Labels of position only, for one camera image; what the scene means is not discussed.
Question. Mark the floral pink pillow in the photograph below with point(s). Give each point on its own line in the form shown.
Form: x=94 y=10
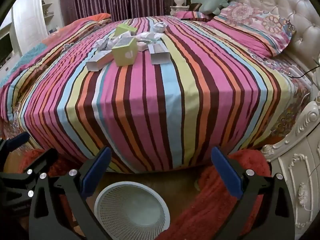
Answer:
x=262 y=32

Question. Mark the far white bedside table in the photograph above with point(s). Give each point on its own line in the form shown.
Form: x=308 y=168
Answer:
x=175 y=9

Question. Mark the striped colourful bed sheet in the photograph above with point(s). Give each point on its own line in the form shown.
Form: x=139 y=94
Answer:
x=213 y=92

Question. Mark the white mesh waste basket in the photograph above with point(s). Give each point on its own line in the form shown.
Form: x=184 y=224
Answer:
x=130 y=210

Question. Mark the white shelf cabinet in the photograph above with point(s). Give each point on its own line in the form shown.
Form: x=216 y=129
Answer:
x=24 y=30

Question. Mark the white plastic mailer bag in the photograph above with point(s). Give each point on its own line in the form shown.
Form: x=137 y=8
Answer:
x=148 y=37

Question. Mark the small paper ball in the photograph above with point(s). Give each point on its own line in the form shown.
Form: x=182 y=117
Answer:
x=159 y=27

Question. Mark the green cube box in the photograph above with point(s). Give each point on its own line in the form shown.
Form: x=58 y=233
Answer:
x=125 y=51

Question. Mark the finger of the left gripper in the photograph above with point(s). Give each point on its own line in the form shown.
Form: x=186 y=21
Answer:
x=24 y=183
x=9 y=145

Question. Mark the white cosmetic box with text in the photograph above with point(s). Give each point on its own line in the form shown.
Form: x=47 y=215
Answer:
x=99 y=60

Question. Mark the small white flat box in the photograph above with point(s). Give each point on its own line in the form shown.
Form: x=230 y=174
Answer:
x=142 y=46

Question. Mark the large white paper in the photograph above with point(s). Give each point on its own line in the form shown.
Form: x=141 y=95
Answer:
x=108 y=43

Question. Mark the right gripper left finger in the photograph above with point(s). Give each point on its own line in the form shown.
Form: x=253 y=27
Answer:
x=80 y=184

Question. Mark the red fluffy rug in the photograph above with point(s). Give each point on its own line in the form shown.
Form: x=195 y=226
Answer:
x=197 y=198

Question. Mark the tufted cream headboard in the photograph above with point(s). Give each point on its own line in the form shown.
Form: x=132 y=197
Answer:
x=303 y=48

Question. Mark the folded pink orange quilt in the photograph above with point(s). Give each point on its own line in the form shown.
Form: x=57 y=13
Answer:
x=66 y=35

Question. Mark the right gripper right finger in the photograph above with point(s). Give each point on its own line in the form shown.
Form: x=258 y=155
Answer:
x=245 y=185

